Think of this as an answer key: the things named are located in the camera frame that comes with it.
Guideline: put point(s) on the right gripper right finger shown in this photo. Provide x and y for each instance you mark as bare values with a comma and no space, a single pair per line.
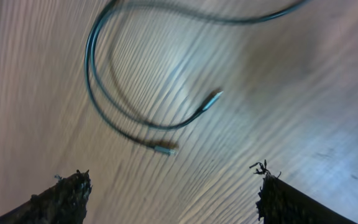
280,203

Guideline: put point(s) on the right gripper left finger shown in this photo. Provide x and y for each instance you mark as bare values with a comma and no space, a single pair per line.
63,203

